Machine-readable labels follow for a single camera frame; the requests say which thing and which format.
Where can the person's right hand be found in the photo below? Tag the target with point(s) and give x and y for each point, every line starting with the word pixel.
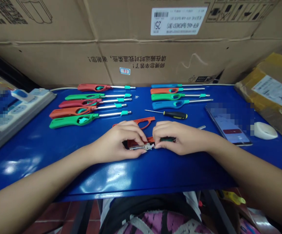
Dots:
pixel 182 140

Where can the person's left hand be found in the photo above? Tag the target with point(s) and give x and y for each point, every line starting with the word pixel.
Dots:
pixel 117 143

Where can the silver metal lighter insert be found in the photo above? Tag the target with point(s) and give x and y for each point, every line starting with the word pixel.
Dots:
pixel 140 147

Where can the small green plastic piece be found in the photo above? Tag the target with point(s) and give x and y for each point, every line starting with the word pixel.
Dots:
pixel 170 139

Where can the silver metal tube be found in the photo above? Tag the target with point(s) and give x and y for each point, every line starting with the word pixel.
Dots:
pixel 201 127

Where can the black and yellow screwdriver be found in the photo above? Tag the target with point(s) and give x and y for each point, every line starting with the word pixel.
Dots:
pixel 175 114

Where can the empty orange lighter shell half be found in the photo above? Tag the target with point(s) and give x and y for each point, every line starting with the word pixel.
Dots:
pixel 144 122

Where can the plain blue stick lighter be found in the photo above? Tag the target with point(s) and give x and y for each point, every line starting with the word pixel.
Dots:
pixel 162 104

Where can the green stick lighter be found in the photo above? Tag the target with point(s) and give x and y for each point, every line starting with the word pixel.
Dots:
pixel 63 122
pixel 77 96
pixel 160 97

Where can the smartphone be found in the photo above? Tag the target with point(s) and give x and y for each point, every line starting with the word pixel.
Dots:
pixel 231 136

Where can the orange stick lighter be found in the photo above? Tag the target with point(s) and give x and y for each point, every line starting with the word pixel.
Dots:
pixel 160 91
pixel 63 112

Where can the blue lighter with teal trigger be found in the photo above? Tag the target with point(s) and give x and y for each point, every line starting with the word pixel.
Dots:
pixel 160 85

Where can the dark red stick lighter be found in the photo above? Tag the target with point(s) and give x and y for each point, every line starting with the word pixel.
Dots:
pixel 70 103

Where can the coral red stick lighter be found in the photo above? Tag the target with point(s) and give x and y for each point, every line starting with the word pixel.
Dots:
pixel 89 87

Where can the yellow plastic object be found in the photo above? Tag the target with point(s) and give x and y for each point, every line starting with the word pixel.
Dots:
pixel 233 197

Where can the person's body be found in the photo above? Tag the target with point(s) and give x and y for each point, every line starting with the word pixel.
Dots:
pixel 150 217

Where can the white oval plastic object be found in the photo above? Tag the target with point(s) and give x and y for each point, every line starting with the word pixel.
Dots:
pixel 265 131

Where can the printed cardboard box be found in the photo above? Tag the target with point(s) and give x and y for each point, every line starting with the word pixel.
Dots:
pixel 82 63

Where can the yellow taped parcel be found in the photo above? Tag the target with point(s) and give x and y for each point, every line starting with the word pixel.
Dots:
pixel 269 97

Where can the grey power strip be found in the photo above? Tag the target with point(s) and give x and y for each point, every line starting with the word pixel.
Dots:
pixel 21 114

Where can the blue and white plug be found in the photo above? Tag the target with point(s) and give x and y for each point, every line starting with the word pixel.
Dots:
pixel 22 95

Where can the large labelled cardboard box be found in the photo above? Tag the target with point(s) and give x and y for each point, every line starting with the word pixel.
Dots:
pixel 106 17

